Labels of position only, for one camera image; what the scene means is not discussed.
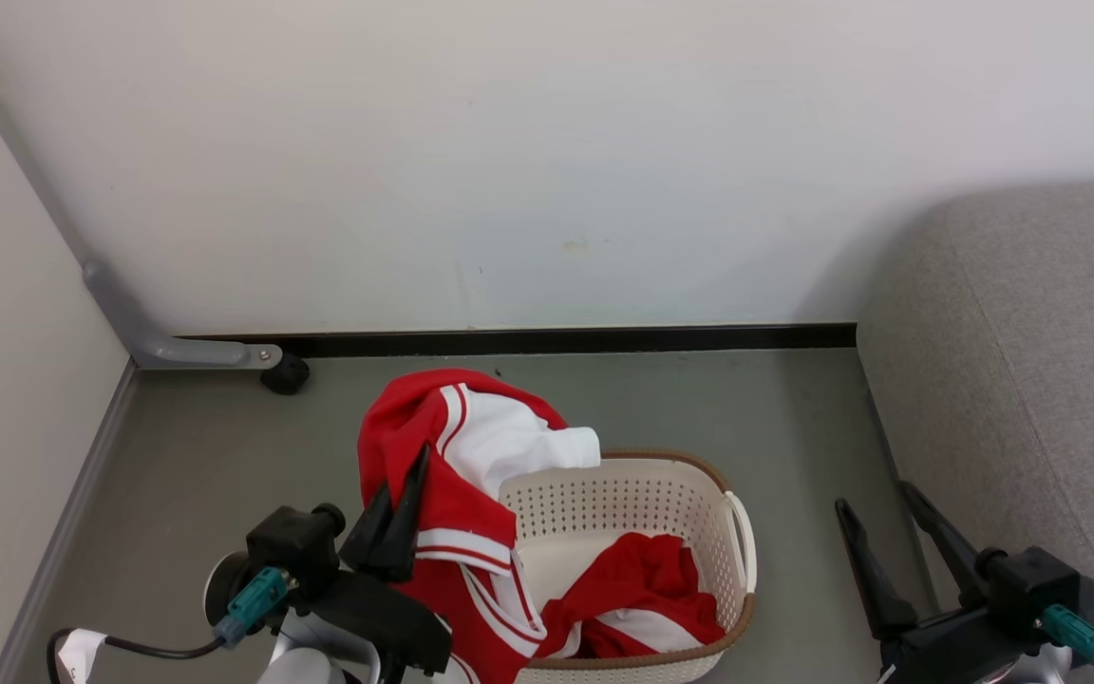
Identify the teal camera connector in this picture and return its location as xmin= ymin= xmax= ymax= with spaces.
xmin=213 ymin=567 xmax=290 ymax=647
xmin=1041 ymin=605 xmax=1094 ymax=677

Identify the black caster wheel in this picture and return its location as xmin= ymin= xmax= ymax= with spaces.
xmin=260 ymin=351 xmax=311 ymax=396

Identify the grey metal partition foot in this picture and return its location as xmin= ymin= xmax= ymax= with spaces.
xmin=82 ymin=258 xmax=284 ymax=371

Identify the grey fabric sofa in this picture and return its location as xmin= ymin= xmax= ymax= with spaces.
xmin=856 ymin=182 xmax=1094 ymax=684

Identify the grey skirting strip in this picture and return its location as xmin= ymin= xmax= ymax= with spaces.
xmin=0 ymin=361 xmax=140 ymax=684

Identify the red garment with white stripes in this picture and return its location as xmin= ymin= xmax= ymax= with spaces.
xmin=536 ymin=532 xmax=728 ymax=661

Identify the cream perforated laundry basket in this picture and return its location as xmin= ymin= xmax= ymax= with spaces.
xmin=495 ymin=448 xmax=759 ymax=684

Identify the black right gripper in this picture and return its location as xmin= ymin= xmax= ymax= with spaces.
xmin=835 ymin=480 xmax=1075 ymax=684

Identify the teal left camera connector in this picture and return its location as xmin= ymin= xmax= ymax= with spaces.
xmin=213 ymin=567 xmax=290 ymax=647

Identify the black cable with white tag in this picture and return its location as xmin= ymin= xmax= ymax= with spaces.
xmin=46 ymin=627 xmax=225 ymax=684

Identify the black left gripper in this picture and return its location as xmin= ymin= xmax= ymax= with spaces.
xmin=292 ymin=442 xmax=454 ymax=679

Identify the teal right camera connector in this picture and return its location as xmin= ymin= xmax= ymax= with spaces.
xmin=1041 ymin=605 xmax=1094 ymax=677

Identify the black baseboard strip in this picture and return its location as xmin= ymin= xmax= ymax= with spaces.
xmin=172 ymin=323 xmax=858 ymax=360

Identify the red and white jacket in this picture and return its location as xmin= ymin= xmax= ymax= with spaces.
xmin=357 ymin=369 xmax=602 ymax=684

